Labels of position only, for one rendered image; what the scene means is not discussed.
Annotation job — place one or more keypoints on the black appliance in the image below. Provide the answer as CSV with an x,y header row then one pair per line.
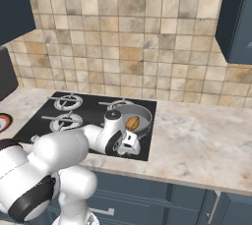
x,y
6,75

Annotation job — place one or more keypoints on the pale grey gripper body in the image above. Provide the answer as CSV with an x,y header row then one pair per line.
x,y
132,149

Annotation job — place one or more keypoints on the grey metal pot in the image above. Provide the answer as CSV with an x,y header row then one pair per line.
x,y
144,114

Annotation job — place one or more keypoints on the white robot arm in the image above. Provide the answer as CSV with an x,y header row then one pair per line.
x,y
59,152

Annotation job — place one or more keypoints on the dark blue wall cupboard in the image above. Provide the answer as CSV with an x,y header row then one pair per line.
x,y
236,16
13,6

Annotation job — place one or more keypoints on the brown frozen meat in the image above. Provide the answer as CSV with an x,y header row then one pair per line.
x,y
133,123

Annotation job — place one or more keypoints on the dark blue drawer front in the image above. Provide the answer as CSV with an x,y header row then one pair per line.
x,y
138,199

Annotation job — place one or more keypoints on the white plate with orange rim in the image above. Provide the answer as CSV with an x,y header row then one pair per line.
x,y
5,122

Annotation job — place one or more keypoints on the grey hob knob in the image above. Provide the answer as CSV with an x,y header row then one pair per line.
x,y
34,139

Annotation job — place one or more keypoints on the dark blue cupboard door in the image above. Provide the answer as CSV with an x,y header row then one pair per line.
x,y
234,210
190,206

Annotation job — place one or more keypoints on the black hob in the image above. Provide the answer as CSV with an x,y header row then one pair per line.
x,y
88,111

